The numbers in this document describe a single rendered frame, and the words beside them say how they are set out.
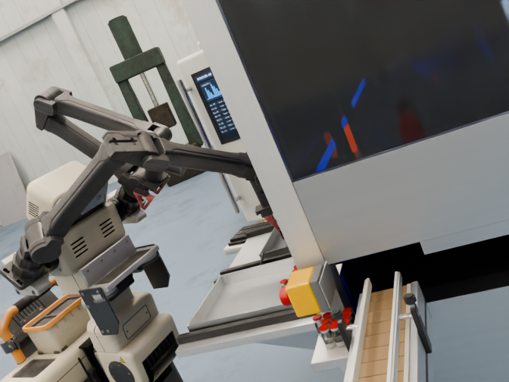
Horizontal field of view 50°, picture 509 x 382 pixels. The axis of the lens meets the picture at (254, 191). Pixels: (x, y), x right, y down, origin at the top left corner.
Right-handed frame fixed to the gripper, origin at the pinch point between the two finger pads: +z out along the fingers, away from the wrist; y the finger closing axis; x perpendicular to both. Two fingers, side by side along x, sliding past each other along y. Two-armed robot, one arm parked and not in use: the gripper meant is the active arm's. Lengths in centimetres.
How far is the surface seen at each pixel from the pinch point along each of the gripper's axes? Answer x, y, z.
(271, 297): -34.4, -5.6, 5.0
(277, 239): 6.3, -3.8, 5.1
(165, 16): 922, -154, -172
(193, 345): -45, -27, 4
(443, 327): -62, 30, 13
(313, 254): -57, 12, -11
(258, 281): -21.6, -9.7, 4.8
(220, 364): 97, -76, 91
